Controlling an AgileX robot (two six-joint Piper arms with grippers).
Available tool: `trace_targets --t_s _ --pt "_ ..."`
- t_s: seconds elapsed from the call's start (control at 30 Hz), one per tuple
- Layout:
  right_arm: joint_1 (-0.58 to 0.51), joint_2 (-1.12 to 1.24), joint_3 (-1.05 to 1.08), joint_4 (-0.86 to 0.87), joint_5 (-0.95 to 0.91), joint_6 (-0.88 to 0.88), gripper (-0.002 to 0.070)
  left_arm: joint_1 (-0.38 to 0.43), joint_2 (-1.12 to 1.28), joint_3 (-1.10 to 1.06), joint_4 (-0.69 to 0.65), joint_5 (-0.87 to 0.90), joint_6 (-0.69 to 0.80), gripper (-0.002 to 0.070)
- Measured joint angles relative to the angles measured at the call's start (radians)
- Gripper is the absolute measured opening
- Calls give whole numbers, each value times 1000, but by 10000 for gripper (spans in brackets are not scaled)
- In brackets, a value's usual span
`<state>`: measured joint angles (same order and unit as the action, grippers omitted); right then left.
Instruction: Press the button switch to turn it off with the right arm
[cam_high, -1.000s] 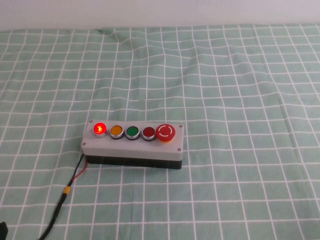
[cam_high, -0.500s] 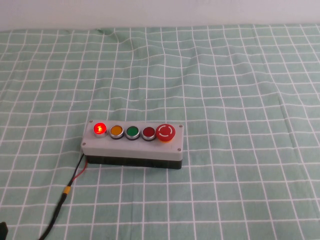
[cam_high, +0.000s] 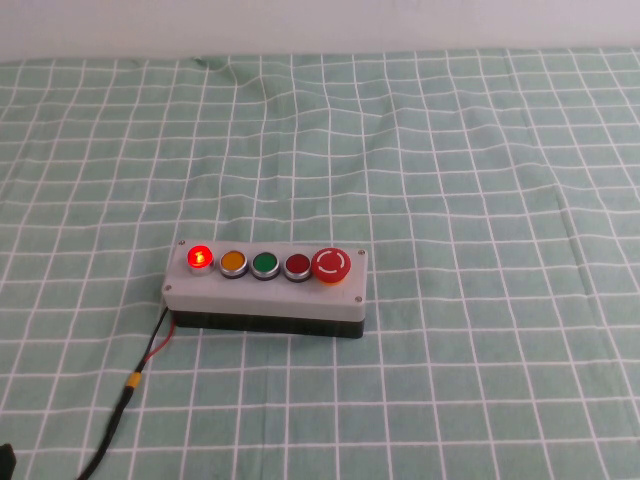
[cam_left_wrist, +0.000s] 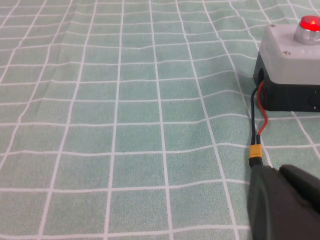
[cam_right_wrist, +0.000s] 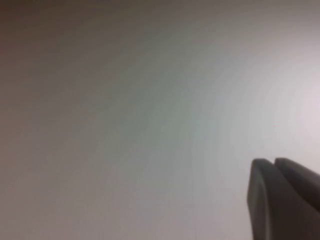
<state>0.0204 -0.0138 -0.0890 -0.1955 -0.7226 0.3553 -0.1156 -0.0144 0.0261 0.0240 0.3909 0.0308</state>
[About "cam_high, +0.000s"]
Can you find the red illuminated push button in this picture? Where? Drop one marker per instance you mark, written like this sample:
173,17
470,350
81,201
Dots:
199,258

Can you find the red mushroom emergency stop button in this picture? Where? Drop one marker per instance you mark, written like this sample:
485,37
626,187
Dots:
331,264

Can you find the dark red push button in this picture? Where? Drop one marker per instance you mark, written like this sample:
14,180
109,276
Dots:
298,263

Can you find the green push button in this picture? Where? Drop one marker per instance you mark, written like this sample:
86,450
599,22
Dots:
265,263

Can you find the grey black button control box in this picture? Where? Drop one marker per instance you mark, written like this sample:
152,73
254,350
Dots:
265,300

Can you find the yellow push button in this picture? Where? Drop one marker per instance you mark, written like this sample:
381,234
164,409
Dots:
233,261

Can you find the green white checked tablecloth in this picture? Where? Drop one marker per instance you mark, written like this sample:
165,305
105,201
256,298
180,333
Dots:
450,200

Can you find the black object at table edge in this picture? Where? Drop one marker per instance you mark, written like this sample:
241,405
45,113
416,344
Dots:
7,462

